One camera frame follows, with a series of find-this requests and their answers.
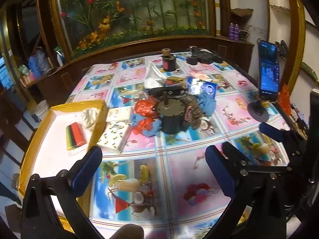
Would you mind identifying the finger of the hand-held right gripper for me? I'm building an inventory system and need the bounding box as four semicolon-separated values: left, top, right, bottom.
222;141;292;173
259;121;310;155

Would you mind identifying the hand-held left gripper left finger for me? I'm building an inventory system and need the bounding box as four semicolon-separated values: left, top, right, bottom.
21;145;103;239

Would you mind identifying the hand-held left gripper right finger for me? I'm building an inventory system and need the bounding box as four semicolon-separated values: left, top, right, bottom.
199;145;308;239

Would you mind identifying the striped colour packet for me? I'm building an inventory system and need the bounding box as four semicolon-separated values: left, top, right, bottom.
65;121;88;153

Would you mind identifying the yellow-rimmed white tray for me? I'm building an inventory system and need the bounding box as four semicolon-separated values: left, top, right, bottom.
18;100;109;235

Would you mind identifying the lemon print tissue packet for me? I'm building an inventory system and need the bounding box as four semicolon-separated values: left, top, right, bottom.
96;120;132;154

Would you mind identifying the red plastic bag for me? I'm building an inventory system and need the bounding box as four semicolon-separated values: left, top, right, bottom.
132;118;150;135
134;99;159;119
277;84;291;115

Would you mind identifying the white plastic bag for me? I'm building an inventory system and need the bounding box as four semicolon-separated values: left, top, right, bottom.
144;63;165;89

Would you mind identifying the person's left hand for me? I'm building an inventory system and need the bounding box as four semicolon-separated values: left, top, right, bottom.
105;223;145;239

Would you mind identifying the white cloth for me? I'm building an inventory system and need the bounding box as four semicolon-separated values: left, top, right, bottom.
80;107;100;130

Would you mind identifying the smartphone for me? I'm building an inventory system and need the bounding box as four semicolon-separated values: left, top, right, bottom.
257;39;280;103

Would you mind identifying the white tissue packet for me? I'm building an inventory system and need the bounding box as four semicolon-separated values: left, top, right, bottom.
106;105;133;124

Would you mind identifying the black motor with shaft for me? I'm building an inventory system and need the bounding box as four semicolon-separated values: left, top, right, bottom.
155;91;188;135

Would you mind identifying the blue tissue packet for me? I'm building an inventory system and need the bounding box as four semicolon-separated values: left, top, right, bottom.
198;80;218;97

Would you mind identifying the white bucket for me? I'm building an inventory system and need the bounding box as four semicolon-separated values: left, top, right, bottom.
34;99;49;123

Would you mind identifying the shiny blue packet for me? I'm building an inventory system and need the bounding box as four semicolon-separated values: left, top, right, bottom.
186;76;200;92

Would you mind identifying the black pouch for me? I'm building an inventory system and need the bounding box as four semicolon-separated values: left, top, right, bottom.
149;87;185;98

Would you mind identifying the floral tissue packet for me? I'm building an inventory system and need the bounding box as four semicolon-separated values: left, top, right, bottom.
165;76;187;87

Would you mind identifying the wooden cabinet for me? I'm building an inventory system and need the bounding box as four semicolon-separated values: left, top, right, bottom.
22;36;255;105

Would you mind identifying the black plastic gadget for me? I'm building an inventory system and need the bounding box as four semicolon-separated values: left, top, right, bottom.
186;45;224;66

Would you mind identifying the pink box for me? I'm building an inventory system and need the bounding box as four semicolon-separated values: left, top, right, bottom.
21;73;36;85

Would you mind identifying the black cylinder canister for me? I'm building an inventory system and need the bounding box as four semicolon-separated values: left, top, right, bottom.
161;53;177;72

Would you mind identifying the white spray bottle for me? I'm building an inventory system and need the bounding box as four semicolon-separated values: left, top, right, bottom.
56;49;66;67

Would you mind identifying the blue thermos flask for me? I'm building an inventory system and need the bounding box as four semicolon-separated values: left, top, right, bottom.
28;54;42;78

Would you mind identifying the grey thermos flask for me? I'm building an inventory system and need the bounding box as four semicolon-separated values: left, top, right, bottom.
36;47;51;73

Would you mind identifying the glass flower display tank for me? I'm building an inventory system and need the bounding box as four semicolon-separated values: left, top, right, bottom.
49;0;216;58

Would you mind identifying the dark wire bundle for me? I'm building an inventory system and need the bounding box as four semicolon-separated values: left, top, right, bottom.
239;28;251;41

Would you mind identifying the wooden wall shelf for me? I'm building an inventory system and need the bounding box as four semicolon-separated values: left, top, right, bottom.
230;7;254;21

